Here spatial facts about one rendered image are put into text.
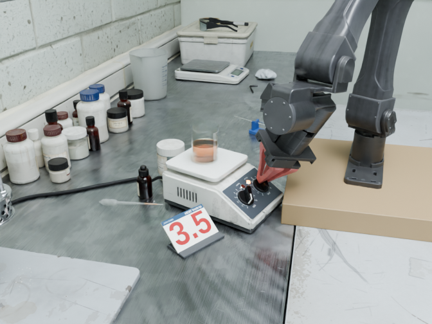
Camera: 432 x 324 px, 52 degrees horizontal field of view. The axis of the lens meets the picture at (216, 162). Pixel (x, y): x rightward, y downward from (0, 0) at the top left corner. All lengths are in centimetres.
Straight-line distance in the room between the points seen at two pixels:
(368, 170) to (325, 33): 32
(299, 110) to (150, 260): 33
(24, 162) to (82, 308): 44
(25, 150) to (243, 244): 50
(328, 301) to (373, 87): 41
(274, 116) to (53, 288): 41
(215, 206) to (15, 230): 36
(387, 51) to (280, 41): 144
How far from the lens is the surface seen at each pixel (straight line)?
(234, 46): 190
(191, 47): 194
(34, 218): 89
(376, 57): 88
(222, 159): 85
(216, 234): 78
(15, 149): 100
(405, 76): 234
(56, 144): 102
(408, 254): 80
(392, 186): 91
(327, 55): 70
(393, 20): 87
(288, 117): 65
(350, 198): 84
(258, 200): 81
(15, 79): 117
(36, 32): 124
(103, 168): 104
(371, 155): 94
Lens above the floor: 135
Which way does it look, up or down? 25 degrees down
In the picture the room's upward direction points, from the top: straight up
